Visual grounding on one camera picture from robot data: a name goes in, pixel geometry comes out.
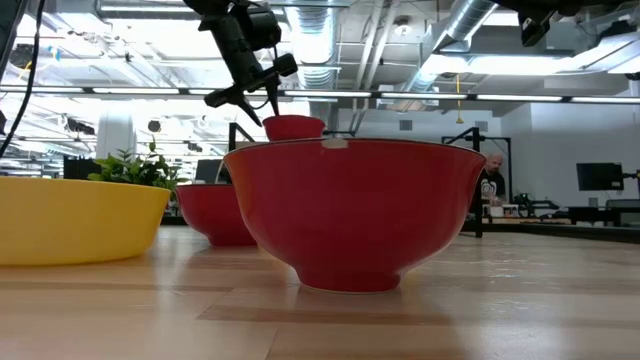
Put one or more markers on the black computer monitor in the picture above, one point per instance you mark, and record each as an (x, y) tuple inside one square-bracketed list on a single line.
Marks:
[(210, 171), (600, 176)]

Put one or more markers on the green plant in white pot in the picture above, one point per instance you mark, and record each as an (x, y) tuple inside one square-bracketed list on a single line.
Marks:
[(135, 170)]

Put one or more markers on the black round ceiling device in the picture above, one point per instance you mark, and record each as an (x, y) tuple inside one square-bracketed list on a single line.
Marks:
[(22, 56)]

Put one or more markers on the yellow plastic bowl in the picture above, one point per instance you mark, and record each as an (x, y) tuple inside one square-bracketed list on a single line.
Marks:
[(75, 220)]

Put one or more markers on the black cabinet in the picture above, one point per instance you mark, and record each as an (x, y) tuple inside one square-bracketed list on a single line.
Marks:
[(77, 169)]

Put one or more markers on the red floral-lined bowl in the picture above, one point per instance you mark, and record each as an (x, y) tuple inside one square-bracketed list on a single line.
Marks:
[(350, 210), (295, 129), (210, 212)]

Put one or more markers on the black aluminium table frame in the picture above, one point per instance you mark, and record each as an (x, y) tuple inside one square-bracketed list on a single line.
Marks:
[(550, 231)]

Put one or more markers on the silver ventilation duct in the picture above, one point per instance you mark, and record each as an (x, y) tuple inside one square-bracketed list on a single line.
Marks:
[(422, 77), (312, 45)]

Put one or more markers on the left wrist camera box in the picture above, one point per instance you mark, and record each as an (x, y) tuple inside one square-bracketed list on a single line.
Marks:
[(286, 65)]

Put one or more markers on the person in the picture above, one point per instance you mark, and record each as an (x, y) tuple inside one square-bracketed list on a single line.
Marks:
[(492, 187)]

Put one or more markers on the black low table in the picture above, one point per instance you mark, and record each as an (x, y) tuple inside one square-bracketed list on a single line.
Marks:
[(600, 215)]

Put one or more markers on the wooden shelf with black legs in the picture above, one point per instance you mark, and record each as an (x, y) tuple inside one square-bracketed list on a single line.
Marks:
[(478, 220)]

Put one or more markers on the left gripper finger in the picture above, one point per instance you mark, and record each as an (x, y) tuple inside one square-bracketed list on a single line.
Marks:
[(273, 95), (230, 97)]

